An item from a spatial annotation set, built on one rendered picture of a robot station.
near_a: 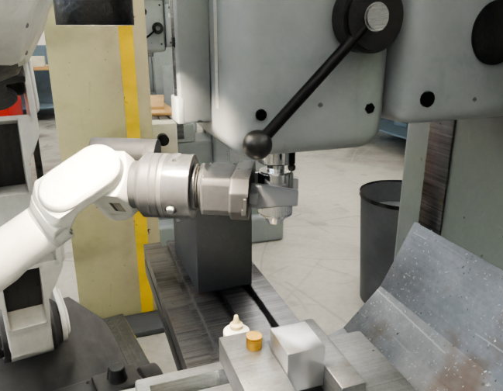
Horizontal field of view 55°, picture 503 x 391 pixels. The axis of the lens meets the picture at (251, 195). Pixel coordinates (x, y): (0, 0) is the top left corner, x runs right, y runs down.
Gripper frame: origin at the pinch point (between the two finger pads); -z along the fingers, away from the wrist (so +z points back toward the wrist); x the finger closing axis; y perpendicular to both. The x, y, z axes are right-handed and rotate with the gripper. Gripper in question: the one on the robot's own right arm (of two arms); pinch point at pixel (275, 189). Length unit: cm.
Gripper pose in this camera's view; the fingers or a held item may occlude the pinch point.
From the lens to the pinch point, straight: 65.0
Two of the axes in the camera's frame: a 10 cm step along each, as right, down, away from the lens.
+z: -10.0, -0.4, 0.8
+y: -0.1, 9.5, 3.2
